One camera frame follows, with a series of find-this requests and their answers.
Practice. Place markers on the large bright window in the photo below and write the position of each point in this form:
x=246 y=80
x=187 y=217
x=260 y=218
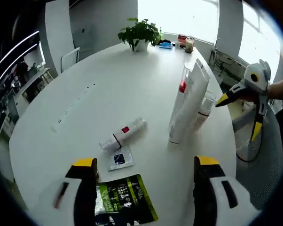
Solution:
x=256 y=35
x=179 y=18

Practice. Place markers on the green black skincare sachet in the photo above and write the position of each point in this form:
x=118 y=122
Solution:
x=125 y=197

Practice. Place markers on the large white skincare bottle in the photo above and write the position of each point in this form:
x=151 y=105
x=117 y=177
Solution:
x=183 y=86

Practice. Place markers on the person's right hand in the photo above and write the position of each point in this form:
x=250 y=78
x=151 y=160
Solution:
x=273 y=91

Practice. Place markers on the small white cup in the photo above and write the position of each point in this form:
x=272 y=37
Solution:
x=177 y=44

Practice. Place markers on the white desk with legs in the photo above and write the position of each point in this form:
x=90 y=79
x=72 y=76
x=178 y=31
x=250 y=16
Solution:
x=33 y=82

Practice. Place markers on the long ceiling light strip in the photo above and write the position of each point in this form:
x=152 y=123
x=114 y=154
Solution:
x=14 y=62
x=19 y=46

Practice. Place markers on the silver skincare sachet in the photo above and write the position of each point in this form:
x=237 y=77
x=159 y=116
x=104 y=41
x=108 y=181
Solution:
x=120 y=160

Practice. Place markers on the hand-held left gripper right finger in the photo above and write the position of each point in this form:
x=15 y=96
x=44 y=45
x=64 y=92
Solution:
x=207 y=193

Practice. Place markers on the red box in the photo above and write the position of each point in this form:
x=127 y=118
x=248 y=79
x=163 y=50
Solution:
x=182 y=37

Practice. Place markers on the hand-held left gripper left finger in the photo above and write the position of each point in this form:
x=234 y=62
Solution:
x=85 y=193

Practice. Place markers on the white skincare tube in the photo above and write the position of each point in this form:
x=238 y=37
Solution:
x=188 y=106

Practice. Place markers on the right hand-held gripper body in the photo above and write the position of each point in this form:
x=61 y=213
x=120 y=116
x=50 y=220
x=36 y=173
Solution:
x=256 y=78

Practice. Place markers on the blue packet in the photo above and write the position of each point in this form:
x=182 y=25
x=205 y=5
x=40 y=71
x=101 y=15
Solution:
x=165 y=45

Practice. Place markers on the white framed chair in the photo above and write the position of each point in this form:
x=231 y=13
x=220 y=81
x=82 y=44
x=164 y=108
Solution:
x=69 y=60

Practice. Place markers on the grey mesh office chair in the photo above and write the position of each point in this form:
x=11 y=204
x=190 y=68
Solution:
x=263 y=169

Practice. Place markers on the potted green plant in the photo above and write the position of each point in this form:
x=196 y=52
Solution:
x=139 y=33

